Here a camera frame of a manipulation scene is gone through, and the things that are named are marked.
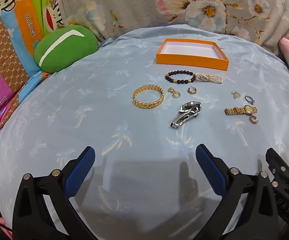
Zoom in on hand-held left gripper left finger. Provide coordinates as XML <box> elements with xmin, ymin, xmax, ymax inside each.
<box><xmin>12</xmin><ymin>146</ymin><xmax>96</xmax><ymax>240</ymax></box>

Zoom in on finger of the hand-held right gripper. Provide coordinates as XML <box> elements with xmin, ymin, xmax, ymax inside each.
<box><xmin>265</xmin><ymin>148</ymin><xmax>289</xmax><ymax>188</ymax></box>

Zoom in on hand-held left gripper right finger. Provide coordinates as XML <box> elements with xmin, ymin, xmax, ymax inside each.
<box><xmin>195</xmin><ymin>144</ymin><xmax>280</xmax><ymax>240</ymax></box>

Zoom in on silver metal wristwatch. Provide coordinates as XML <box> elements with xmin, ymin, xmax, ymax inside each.
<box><xmin>171</xmin><ymin>101</ymin><xmax>202</xmax><ymax>130</ymax></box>

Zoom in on gold metal wristwatch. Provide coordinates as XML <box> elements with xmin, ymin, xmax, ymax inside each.
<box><xmin>225</xmin><ymin>104</ymin><xmax>258</xmax><ymax>116</ymax></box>

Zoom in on gold chain bangle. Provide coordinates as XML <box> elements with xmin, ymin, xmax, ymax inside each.
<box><xmin>132</xmin><ymin>84</ymin><xmax>165</xmax><ymax>109</ymax></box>

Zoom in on white pearl bracelet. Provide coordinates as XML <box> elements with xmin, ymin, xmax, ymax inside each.
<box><xmin>195</xmin><ymin>73</ymin><xmax>224</xmax><ymax>84</ymax></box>

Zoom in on black bead bracelet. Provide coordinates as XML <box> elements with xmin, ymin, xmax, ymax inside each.
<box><xmin>165</xmin><ymin>70</ymin><xmax>197</xmax><ymax>84</ymax></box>

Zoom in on orange cardboard box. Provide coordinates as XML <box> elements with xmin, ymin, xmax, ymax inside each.
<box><xmin>156</xmin><ymin>38</ymin><xmax>229</xmax><ymax>71</ymax></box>

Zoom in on light blue palm-print sheet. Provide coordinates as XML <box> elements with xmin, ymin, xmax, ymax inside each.
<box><xmin>0</xmin><ymin>24</ymin><xmax>289</xmax><ymax>240</ymax></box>

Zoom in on green plush pillow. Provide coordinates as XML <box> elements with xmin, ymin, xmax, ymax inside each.
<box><xmin>34</xmin><ymin>24</ymin><xmax>99</xmax><ymax>73</ymax></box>

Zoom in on colourful cartoon printed blanket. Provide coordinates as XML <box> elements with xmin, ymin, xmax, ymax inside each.
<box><xmin>0</xmin><ymin>0</ymin><xmax>71</xmax><ymax>240</ymax></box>

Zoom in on grey floral blanket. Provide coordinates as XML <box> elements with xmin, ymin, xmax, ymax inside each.
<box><xmin>52</xmin><ymin>0</ymin><xmax>289</xmax><ymax>57</ymax></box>

